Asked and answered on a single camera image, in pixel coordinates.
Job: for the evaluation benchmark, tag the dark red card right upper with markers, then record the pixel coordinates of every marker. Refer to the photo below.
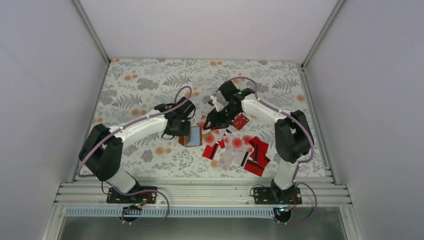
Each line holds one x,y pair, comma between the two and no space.
260,149

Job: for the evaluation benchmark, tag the white card black stripe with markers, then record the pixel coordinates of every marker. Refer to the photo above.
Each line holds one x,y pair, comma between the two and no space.
240,158

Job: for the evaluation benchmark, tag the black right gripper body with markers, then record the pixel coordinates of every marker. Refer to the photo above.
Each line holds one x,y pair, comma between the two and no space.
225,117

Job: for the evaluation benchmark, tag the white card pale pattern bottom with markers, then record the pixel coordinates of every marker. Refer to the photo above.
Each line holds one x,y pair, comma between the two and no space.
227,158

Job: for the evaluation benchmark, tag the aluminium rail frame front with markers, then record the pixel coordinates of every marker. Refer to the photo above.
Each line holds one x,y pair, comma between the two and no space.
214,192

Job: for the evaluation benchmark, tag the dark red card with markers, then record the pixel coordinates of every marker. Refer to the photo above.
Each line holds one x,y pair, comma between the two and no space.
260,149
255,167

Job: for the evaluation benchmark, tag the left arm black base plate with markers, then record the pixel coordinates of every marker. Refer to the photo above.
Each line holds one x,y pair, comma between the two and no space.
114,197

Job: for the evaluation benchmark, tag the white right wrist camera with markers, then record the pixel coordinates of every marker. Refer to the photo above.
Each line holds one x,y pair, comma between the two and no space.
214,102

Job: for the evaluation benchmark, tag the red card with gold logo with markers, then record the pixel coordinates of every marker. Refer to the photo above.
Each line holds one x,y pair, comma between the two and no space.
240,121

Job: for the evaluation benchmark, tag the white card red circle centre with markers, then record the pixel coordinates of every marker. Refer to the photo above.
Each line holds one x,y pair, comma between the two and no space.
236,142

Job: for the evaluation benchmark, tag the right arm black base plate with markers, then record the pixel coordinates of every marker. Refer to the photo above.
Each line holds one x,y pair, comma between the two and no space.
265,196

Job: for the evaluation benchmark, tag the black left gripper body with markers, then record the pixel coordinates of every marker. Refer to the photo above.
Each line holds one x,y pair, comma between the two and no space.
180,130

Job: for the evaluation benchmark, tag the brown leather card holder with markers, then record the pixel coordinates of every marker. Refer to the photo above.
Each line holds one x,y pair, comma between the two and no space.
194,139

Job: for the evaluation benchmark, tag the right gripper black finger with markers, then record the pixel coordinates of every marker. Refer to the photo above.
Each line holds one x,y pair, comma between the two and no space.
219,126
209,123

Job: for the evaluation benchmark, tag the floral patterned table mat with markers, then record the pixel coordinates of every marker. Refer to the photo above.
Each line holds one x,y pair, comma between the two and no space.
133,87

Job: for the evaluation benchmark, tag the red card black stripe left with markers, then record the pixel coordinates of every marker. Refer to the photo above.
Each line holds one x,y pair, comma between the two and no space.
210,151

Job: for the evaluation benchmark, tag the slotted grey cable duct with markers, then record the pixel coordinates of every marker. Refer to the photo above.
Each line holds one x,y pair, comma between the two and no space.
173,212

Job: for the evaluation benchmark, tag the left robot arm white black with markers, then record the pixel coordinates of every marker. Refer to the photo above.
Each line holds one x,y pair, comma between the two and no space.
102,151

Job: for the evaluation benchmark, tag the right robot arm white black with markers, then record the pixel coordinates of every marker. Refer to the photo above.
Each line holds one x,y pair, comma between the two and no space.
293,138

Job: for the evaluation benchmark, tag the dark red card bottom right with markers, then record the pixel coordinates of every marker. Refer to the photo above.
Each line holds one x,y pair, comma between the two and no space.
255,167

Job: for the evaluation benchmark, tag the white card red circle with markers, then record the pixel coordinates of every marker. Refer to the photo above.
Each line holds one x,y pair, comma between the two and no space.
211,138
236,142

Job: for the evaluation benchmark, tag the white card red circle middle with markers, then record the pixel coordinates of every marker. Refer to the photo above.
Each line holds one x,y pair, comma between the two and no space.
211,138

